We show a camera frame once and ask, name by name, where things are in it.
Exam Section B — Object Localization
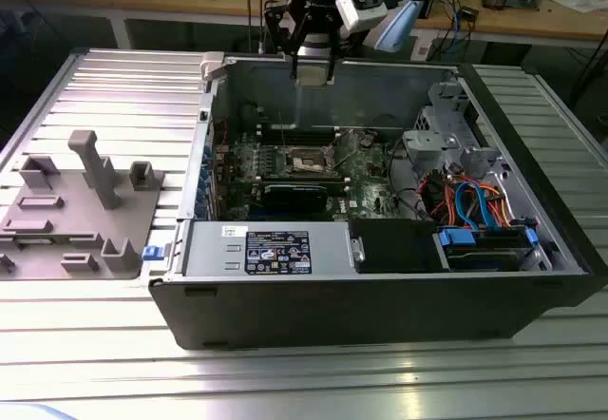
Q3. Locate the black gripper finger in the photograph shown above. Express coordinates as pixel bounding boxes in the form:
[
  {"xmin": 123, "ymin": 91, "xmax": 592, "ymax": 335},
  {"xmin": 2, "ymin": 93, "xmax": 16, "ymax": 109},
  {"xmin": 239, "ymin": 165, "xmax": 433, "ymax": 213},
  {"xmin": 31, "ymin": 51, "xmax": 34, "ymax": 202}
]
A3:
[
  {"xmin": 325, "ymin": 9, "xmax": 344, "ymax": 85},
  {"xmin": 264, "ymin": 0, "xmax": 313, "ymax": 81}
]

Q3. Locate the metal socket cover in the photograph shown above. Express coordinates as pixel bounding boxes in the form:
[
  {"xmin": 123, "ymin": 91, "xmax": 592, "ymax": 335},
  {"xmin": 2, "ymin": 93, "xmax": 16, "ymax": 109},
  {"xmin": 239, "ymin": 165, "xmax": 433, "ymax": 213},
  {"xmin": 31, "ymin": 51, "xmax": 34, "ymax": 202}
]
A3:
[{"xmin": 330, "ymin": 129, "xmax": 363, "ymax": 167}]

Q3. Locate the CPU socket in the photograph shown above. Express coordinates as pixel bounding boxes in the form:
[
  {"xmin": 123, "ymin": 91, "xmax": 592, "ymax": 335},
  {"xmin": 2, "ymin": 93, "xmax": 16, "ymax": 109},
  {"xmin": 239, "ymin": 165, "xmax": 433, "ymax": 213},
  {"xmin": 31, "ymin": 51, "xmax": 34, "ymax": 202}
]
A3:
[{"xmin": 283, "ymin": 144, "xmax": 336, "ymax": 176}]

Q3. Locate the beige case latch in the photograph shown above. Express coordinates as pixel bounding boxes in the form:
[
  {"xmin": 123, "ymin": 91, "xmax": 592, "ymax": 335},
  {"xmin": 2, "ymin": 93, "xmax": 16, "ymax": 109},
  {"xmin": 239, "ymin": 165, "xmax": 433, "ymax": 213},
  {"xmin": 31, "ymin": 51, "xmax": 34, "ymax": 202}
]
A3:
[{"xmin": 199, "ymin": 51, "xmax": 228, "ymax": 82}]

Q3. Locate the white label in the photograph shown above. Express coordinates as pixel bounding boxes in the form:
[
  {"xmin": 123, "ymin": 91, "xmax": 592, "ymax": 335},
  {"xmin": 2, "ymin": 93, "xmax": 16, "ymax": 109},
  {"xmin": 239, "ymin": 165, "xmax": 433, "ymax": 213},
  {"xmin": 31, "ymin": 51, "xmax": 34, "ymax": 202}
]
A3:
[{"xmin": 411, "ymin": 29, "xmax": 432, "ymax": 62}]

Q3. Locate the grey metal drive cage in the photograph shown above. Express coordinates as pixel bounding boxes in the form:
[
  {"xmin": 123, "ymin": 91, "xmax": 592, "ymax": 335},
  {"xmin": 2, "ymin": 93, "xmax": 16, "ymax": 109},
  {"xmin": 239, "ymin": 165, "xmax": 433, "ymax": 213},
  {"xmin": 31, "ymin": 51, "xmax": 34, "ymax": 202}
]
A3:
[{"xmin": 402, "ymin": 81, "xmax": 476, "ymax": 174}]

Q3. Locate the green motherboard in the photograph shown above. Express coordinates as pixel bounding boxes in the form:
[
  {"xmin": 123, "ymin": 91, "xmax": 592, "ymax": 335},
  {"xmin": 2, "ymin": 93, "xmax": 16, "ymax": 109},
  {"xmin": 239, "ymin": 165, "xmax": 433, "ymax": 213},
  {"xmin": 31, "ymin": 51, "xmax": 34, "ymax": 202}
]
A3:
[{"xmin": 212, "ymin": 127, "xmax": 405, "ymax": 224}]

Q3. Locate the black graphics card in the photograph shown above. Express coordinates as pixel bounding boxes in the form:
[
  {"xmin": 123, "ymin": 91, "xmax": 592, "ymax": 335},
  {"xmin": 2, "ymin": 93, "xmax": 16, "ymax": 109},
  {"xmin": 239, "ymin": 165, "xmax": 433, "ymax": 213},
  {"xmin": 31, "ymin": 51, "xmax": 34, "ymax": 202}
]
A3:
[{"xmin": 259, "ymin": 181, "xmax": 330, "ymax": 215}]

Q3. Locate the silver power supply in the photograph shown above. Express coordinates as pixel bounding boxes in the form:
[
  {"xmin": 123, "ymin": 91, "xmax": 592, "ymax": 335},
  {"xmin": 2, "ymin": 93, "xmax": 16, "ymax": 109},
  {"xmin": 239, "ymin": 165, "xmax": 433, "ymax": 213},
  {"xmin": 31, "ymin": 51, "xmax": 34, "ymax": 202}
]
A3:
[{"xmin": 182, "ymin": 220, "xmax": 356, "ymax": 278}]

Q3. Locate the grey parts rack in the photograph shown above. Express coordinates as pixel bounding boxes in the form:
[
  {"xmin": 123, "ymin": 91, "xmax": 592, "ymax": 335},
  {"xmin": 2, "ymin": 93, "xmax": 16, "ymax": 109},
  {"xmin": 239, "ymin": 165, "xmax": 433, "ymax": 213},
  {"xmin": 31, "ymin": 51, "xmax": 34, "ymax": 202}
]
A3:
[{"xmin": 0, "ymin": 129, "xmax": 166, "ymax": 282}]

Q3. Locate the hard disk in blue carrier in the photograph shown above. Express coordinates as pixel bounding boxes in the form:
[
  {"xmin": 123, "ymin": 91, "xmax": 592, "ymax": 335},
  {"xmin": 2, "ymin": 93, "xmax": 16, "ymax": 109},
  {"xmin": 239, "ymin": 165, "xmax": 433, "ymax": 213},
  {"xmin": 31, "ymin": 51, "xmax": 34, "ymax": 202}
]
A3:
[{"xmin": 432, "ymin": 226, "xmax": 541, "ymax": 273}]

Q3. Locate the white paper sheet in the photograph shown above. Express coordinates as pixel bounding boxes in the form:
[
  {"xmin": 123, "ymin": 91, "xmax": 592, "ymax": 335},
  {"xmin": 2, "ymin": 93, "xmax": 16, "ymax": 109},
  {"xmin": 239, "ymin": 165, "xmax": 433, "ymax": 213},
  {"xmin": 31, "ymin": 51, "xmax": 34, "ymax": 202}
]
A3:
[{"xmin": 550, "ymin": 0, "xmax": 608, "ymax": 15}]

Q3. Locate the black PC case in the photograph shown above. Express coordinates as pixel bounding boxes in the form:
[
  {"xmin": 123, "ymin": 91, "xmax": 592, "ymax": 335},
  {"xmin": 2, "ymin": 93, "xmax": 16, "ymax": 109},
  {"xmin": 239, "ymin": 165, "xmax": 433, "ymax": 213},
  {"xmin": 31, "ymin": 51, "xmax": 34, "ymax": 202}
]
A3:
[{"xmin": 147, "ymin": 51, "xmax": 608, "ymax": 351}]

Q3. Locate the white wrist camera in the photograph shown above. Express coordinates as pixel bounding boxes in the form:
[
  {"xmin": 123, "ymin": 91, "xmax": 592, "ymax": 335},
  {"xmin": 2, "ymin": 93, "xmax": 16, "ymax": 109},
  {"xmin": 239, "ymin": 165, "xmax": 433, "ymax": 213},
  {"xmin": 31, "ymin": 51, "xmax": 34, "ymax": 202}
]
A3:
[{"xmin": 335, "ymin": 0, "xmax": 390, "ymax": 32}]

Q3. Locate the blue cable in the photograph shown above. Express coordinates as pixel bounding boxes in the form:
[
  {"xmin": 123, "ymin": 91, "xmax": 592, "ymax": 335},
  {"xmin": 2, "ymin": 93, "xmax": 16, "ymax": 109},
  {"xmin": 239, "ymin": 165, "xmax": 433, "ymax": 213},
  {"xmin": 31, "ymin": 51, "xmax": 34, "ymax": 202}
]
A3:
[{"xmin": 450, "ymin": 4, "xmax": 469, "ymax": 55}]

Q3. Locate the black wire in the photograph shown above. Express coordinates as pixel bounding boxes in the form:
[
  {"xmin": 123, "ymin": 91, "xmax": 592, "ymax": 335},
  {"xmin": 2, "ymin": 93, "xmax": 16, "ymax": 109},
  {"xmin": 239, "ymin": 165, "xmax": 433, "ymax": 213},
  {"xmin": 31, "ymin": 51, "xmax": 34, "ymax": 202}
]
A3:
[{"xmin": 387, "ymin": 139, "xmax": 424, "ymax": 224}]

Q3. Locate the red wire bundle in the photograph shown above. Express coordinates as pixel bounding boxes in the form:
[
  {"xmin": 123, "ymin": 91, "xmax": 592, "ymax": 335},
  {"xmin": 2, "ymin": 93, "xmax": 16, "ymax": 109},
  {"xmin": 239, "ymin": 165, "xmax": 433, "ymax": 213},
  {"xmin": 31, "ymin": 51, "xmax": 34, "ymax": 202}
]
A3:
[{"xmin": 422, "ymin": 175, "xmax": 457, "ymax": 217}]

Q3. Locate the pale blue flat wire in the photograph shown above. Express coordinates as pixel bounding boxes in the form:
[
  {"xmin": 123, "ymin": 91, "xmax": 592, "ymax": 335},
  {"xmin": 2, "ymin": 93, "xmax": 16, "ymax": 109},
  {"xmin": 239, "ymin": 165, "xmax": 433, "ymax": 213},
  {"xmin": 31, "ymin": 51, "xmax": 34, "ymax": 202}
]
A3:
[{"xmin": 467, "ymin": 177, "xmax": 504, "ymax": 239}]

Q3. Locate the orange wire bundle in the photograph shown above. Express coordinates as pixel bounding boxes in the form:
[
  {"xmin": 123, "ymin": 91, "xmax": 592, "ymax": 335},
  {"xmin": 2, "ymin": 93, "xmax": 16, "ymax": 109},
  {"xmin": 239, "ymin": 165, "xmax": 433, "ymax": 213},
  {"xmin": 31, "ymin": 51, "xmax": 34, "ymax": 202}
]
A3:
[{"xmin": 477, "ymin": 181, "xmax": 517, "ymax": 229}]

